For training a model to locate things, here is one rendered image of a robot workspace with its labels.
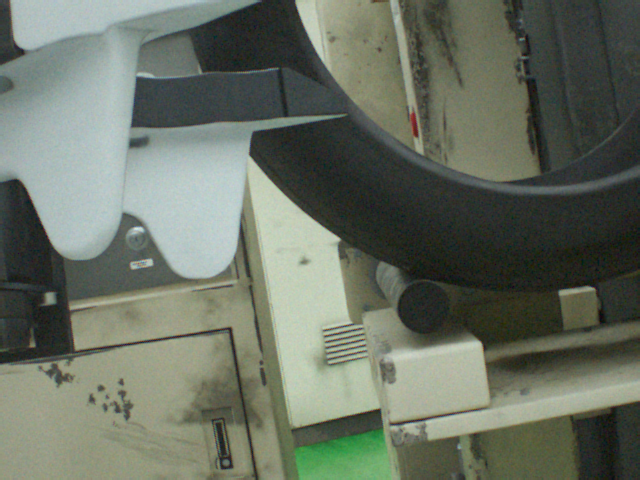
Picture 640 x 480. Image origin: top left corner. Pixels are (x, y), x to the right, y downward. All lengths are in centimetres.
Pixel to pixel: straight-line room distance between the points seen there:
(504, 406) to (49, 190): 86
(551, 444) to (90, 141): 127
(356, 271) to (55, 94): 116
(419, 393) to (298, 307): 375
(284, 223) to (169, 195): 443
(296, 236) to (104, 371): 316
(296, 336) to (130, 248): 313
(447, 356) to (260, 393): 64
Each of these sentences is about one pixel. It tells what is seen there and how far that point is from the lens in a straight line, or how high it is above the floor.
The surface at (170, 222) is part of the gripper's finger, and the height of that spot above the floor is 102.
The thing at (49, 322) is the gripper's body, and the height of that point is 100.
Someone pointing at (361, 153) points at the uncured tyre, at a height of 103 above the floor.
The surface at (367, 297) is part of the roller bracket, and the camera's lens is 143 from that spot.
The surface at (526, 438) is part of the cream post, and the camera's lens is 150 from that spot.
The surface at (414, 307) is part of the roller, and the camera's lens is 108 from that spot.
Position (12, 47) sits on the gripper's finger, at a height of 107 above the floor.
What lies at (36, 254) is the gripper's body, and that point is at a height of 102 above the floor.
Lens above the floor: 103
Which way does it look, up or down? 3 degrees down
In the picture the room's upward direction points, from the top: 9 degrees counter-clockwise
